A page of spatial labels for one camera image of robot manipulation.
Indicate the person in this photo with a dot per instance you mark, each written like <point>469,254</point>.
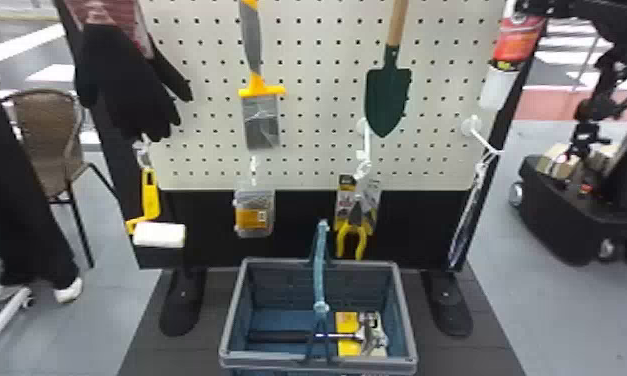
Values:
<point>14,210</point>

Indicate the yellow paint roller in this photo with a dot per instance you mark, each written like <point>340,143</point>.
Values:
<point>155,231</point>

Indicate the black gloves on red card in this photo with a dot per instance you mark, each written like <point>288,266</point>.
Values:
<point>118,78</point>

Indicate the yellow screw packet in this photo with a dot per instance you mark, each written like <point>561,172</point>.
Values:
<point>253,210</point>

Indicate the green garden trowel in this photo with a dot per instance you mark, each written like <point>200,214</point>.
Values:
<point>387,92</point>

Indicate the blue basket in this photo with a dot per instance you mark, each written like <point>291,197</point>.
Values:
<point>276,310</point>

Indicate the red white roller packet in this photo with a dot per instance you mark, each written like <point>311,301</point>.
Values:
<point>510,52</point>

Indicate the hammer on yellow card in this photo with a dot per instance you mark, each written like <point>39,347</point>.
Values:
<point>355,330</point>

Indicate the white pegboard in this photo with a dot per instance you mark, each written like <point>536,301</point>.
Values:
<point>318,78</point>

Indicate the yellow pliers on card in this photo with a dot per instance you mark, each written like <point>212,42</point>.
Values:
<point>356,215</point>

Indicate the brown chair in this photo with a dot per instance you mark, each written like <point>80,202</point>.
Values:
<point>50,142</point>

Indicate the yellow paint brush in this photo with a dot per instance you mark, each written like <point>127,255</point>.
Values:
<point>259,94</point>

